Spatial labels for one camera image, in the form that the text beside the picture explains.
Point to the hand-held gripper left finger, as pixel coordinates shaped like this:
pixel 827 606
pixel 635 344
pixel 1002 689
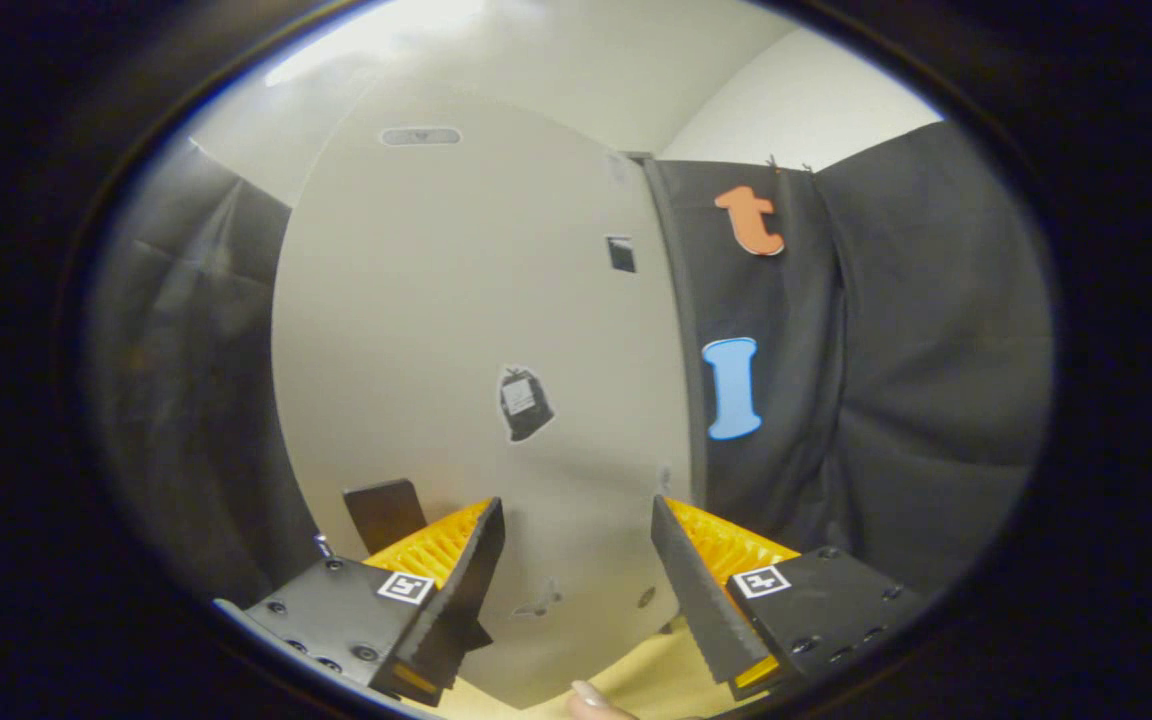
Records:
pixel 456 600

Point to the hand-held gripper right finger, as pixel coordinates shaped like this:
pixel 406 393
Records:
pixel 696 590

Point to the grey shoe cabinet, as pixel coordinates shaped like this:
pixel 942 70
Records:
pixel 696 420

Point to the white shoe cabinet door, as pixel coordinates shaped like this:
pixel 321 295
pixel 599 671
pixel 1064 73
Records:
pixel 456 300

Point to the black backdrop cloth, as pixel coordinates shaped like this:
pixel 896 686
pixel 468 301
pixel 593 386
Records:
pixel 916 400

